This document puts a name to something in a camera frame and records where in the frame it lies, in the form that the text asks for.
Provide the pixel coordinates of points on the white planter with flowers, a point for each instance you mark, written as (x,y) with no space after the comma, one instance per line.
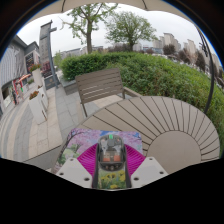
(37,78)
(37,110)

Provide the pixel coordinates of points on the beige patio umbrella canopy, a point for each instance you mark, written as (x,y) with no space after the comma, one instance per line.
(100,4)

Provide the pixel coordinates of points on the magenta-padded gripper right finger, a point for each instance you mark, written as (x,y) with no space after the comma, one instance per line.
(136,160)

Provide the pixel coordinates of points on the grey storefront building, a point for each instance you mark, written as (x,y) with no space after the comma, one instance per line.
(15,63)

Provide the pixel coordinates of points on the brown slatted chair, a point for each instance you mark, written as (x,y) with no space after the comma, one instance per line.
(100,83)

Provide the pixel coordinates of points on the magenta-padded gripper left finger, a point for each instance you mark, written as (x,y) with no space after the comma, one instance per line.
(86,160)

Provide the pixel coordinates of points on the grey sign pylon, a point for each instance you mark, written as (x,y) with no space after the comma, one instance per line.
(45,43)

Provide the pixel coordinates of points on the round leafy tree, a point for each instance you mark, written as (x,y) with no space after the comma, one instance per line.
(130,28)

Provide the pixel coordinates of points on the green hedge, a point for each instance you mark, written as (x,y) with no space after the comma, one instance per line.
(160,73)

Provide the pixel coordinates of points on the transparent computer mouse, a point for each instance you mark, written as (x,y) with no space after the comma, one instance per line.
(111,155)

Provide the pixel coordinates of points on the tall sparse tree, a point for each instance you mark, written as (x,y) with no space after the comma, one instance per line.
(89,40)

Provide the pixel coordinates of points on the distant apartment buildings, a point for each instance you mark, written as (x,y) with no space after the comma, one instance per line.
(190,48)

